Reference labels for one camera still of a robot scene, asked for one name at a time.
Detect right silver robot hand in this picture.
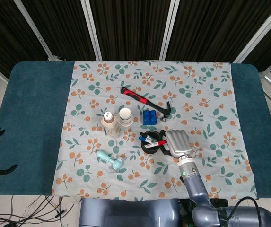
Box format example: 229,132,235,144
158,129,193,159

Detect floral patterned cloth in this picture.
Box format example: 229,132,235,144
52,61,258,201

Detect blue building block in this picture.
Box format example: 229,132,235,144
142,109,158,126

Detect black bowl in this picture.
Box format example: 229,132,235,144
140,130,164,155

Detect brown milk tea bottle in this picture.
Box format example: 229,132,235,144
101,111,122,139

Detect red black claw hammer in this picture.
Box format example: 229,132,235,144
121,86,172,122

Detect dark teal table cover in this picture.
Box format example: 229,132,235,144
0,61,271,199

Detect light teal handheld massager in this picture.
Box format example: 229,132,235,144
96,149,124,173

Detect black floor cables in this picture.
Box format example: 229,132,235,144
0,195,81,227

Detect blue-capped white marker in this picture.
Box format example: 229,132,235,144
139,135,155,143

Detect red cap marker pen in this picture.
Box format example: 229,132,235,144
147,140,167,148

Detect white paper cup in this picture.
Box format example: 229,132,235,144
118,107,134,127

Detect blue-grey robot torso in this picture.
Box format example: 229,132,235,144
78,198,181,227

